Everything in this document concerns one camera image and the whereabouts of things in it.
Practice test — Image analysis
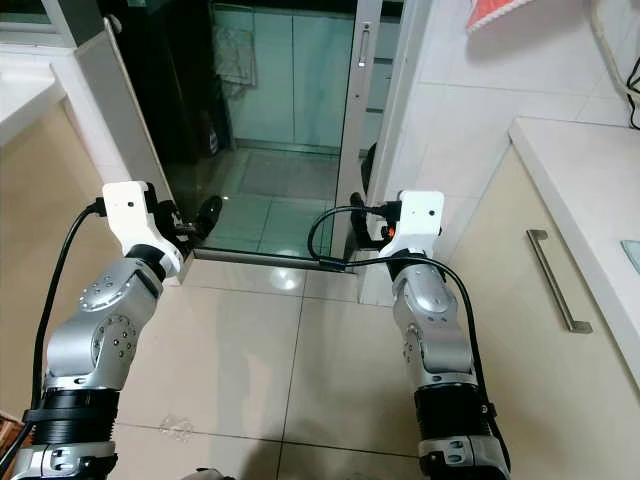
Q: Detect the glass sliding door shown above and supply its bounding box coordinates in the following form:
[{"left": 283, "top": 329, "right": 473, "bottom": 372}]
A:
[{"left": 105, "top": 0, "right": 389, "bottom": 273}]

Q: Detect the beige cabinet white counter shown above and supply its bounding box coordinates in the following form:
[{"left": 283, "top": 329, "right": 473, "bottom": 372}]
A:
[
  {"left": 0, "top": 20, "right": 173, "bottom": 421},
  {"left": 445, "top": 117, "right": 640, "bottom": 480}
]

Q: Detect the towel behind glass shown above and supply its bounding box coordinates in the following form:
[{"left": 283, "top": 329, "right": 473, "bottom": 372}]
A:
[{"left": 212, "top": 8, "right": 258, "bottom": 86}]

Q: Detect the red white patterned cloth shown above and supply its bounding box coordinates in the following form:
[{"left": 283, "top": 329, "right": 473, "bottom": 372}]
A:
[{"left": 465, "top": 0, "right": 543, "bottom": 33}]

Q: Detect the wooden slatted rack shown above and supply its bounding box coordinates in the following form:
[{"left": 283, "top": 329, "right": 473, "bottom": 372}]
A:
[{"left": 0, "top": 415, "right": 33, "bottom": 480}]

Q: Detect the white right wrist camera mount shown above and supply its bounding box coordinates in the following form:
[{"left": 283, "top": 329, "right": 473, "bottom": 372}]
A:
[{"left": 395, "top": 190, "right": 446, "bottom": 256}]

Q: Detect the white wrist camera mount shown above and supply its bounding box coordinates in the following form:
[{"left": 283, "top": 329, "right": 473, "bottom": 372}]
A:
[
  {"left": 102, "top": 182, "right": 183, "bottom": 276},
  {"left": 395, "top": 190, "right": 446, "bottom": 256}
]

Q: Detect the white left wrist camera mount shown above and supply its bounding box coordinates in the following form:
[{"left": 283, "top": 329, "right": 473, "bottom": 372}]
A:
[{"left": 102, "top": 182, "right": 183, "bottom": 276}]

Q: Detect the silver door handle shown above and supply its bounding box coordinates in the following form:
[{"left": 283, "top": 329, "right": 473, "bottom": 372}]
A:
[{"left": 358, "top": 25, "right": 373, "bottom": 69}]

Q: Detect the silver cabinet bar handle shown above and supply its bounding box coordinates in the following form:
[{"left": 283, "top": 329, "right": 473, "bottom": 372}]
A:
[{"left": 525, "top": 229, "right": 594, "bottom": 334}]

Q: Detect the grey window frame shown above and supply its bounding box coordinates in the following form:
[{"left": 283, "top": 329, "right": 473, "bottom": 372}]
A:
[{"left": 0, "top": 0, "right": 106, "bottom": 49}]

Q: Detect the black wall cable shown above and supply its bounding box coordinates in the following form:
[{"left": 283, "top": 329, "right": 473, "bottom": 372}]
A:
[{"left": 622, "top": 60, "right": 640, "bottom": 131}]

